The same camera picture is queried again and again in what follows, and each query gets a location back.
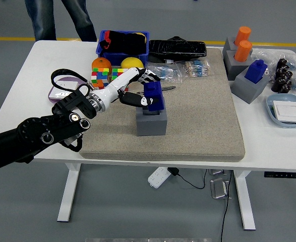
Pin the black cylindrical capacitor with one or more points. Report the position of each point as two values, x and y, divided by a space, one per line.
286 87
280 72
277 85
288 75
282 63

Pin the bag of blue resistors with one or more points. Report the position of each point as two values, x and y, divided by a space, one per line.
168 71

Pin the white power strip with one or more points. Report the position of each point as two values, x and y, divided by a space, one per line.
158 176

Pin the orange fruit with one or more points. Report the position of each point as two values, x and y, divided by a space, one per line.
101 63

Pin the small metal pliers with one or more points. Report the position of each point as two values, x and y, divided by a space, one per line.
169 88

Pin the grey seal holder block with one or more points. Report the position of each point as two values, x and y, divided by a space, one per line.
246 90
151 124
234 69
229 45

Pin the black cloth with red trim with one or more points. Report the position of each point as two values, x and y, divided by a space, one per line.
127 41

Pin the black wrapped bag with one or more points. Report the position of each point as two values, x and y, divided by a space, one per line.
178 49

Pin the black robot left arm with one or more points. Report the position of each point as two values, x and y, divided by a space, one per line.
24 133

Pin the person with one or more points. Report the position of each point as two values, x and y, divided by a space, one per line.
44 20

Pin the white switch panel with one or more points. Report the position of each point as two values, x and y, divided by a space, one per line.
287 112

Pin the black table control panel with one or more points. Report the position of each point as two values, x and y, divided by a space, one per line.
284 175

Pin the light blue tray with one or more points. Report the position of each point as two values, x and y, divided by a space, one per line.
284 97

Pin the white table leg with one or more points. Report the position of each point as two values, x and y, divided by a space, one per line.
68 194
244 201

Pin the silver metal bracket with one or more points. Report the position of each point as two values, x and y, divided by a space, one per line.
217 172
218 188

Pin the yellow fruit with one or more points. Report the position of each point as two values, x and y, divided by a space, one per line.
144 38

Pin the white wall socket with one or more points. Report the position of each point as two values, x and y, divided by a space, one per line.
64 87

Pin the grey-brown mat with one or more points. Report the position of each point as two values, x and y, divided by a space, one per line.
193 121

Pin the purple tray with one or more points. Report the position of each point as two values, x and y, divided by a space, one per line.
69 80

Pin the yellow lemon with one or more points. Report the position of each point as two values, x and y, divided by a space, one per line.
131 62

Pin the blue plastic bin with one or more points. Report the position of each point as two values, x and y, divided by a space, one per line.
117 58

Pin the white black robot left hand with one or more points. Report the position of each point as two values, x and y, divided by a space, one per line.
112 87

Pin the bag of tan resistors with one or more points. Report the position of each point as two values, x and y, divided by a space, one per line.
195 68

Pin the black plug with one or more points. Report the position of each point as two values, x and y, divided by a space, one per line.
173 171

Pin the multicoloured puzzle cube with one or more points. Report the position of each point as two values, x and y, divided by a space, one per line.
101 74
116 73

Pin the clear plastic bag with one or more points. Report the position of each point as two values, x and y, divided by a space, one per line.
266 54

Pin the blue square seal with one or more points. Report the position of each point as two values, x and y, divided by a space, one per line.
256 71
155 90

